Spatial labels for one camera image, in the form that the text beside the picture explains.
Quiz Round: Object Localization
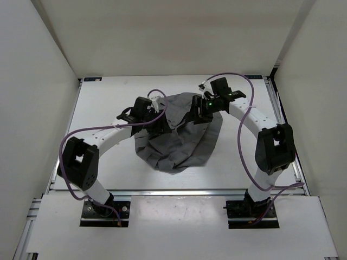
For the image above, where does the right blue corner label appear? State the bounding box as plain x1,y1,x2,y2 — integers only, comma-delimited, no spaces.
245,75,263,80

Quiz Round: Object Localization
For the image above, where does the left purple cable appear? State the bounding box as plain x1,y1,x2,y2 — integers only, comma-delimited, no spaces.
59,89,168,228

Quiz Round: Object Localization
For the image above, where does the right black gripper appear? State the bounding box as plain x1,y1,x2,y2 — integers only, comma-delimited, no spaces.
185,95,222,125

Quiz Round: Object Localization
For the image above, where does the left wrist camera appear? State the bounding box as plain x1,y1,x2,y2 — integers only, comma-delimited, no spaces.
149,96,162,113

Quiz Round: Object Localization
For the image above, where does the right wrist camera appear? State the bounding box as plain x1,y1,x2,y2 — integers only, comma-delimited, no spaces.
198,81,214,95

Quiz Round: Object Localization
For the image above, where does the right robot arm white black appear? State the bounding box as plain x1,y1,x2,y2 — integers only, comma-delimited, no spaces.
187,77,296,219

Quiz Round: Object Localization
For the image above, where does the white front cover board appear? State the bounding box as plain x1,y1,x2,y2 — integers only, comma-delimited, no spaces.
27,196,338,259

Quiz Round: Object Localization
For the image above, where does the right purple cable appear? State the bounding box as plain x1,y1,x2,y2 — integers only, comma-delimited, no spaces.
203,71,305,224

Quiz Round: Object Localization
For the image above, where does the purple cable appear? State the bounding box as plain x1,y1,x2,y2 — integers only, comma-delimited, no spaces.
203,71,305,224
59,89,168,228

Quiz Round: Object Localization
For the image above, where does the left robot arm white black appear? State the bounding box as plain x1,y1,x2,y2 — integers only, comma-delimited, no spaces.
57,96,170,217

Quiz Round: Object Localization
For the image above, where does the blue corner label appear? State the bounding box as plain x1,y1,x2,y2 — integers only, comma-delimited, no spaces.
245,75,263,80
83,77,102,82

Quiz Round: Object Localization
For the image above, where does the grey pleated skirt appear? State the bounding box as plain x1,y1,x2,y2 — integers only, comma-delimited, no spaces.
134,92,223,174

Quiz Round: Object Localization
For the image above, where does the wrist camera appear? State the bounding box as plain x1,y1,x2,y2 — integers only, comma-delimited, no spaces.
198,81,214,95
149,96,162,113

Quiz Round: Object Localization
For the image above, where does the left blue corner label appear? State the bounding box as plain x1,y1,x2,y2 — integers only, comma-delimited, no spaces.
83,77,102,82

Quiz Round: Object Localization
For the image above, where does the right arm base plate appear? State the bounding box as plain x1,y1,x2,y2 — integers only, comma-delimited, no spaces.
223,199,280,230

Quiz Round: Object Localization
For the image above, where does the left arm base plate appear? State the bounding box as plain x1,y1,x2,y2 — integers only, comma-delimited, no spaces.
80,199,131,228

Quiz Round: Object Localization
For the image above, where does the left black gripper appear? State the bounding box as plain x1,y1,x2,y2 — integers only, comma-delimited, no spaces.
141,109,172,134

